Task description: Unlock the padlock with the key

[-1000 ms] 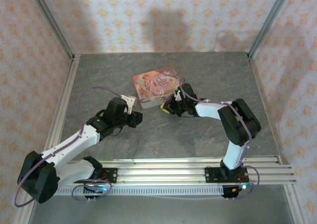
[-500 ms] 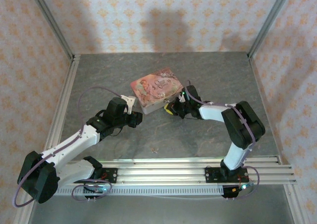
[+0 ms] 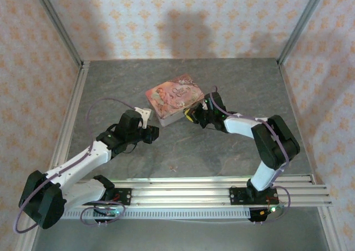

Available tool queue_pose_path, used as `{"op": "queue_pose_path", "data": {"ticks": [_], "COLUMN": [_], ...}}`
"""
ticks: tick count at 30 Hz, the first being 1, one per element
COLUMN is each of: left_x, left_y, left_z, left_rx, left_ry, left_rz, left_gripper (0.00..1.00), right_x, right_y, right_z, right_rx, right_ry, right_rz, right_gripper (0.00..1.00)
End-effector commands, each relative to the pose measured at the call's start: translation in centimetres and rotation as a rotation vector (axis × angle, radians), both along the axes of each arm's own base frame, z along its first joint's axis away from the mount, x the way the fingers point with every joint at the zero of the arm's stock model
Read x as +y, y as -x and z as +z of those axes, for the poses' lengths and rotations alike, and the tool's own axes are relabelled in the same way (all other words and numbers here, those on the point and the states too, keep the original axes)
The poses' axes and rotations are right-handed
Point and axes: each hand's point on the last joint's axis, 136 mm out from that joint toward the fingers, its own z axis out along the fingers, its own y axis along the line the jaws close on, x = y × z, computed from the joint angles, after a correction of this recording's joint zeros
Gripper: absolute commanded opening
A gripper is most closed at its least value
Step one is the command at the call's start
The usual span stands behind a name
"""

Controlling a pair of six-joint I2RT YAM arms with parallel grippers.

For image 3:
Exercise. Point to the decorated pink tin box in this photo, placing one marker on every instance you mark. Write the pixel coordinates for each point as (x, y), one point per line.
(174, 95)

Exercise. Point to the silver key with rings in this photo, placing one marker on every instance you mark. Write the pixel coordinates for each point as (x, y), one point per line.
(173, 168)

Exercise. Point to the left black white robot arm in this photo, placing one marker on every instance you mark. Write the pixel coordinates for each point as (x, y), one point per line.
(77, 162)

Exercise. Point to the small circuit board with LEDs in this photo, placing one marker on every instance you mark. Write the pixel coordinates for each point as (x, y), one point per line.
(273, 209)
(111, 212)

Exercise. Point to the grey metal panel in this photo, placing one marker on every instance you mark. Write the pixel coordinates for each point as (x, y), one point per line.
(180, 234)

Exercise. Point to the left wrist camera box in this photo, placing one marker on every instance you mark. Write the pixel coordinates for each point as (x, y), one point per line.
(144, 113)

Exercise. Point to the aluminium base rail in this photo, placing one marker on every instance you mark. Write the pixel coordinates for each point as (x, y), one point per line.
(180, 192)

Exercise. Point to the aluminium side rail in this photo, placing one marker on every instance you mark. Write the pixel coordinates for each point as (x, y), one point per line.
(77, 95)

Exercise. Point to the aluminium corner post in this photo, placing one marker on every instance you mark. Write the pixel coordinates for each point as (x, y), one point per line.
(301, 26)
(59, 26)

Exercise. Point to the aluminium frame leg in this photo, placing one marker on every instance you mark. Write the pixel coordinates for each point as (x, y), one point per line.
(27, 242)
(330, 231)

